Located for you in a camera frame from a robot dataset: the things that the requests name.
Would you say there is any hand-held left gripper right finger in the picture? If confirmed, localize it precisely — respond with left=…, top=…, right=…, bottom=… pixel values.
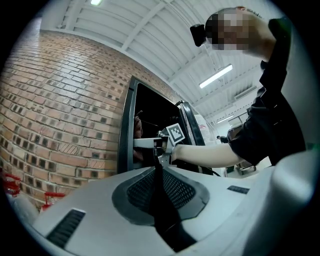
left=162, top=166, right=277, bottom=251

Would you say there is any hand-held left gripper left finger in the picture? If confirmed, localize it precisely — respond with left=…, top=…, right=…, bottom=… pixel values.
left=32, top=166, right=176, bottom=256

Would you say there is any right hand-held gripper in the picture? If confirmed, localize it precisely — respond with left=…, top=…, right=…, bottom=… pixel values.
left=133, top=122, right=186, bottom=166

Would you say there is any black refrigerator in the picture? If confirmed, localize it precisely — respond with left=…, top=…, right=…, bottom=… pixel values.
left=116, top=76, right=206, bottom=175

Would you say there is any person's right forearm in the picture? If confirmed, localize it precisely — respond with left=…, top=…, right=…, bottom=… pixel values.
left=171, top=142, right=241, bottom=169

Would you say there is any black metal cart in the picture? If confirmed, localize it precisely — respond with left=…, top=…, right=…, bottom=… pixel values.
left=235, top=160, right=259, bottom=176

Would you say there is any inverted dispenser water bottle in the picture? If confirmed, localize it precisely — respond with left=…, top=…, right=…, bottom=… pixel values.
left=196, top=113, right=210, bottom=131

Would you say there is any white water dispenser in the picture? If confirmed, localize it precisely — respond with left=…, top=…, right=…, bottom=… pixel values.
left=199, top=127, right=214, bottom=146

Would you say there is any person's black clothing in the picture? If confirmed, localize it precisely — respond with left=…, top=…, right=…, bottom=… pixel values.
left=226, top=17, right=308, bottom=168

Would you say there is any person's head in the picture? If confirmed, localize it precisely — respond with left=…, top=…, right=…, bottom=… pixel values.
left=204, top=6, right=277, bottom=63

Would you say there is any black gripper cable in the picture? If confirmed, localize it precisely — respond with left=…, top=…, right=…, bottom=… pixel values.
left=199, top=165, right=222, bottom=177

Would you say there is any black head-worn camera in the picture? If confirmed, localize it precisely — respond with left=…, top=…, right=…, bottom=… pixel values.
left=189, top=23, right=210, bottom=48

